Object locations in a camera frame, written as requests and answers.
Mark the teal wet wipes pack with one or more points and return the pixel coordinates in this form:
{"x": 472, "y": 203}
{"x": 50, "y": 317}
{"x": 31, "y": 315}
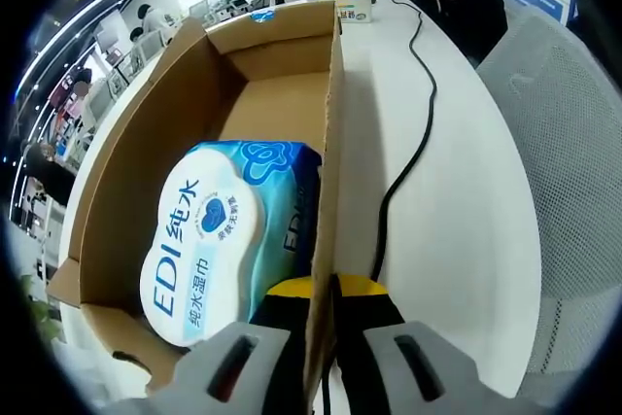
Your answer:
{"x": 204, "y": 240}

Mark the white mesh office chair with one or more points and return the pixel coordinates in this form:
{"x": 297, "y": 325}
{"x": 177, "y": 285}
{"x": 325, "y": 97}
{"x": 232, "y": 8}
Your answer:
{"x": 568, "y": 167}

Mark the brown cardboard shoe box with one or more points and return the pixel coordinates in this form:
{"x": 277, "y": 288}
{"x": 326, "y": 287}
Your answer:
{"x": 282, "y": 109}

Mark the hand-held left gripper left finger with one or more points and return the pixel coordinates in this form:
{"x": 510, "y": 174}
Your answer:
{"x": 272, "y": 337}

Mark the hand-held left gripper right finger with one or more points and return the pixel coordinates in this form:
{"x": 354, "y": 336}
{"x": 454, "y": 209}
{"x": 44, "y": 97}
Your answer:
{"x": 369, "y": 337}

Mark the small white carton box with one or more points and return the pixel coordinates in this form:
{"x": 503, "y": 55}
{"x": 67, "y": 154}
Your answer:
{"x": 356, "y": 9}

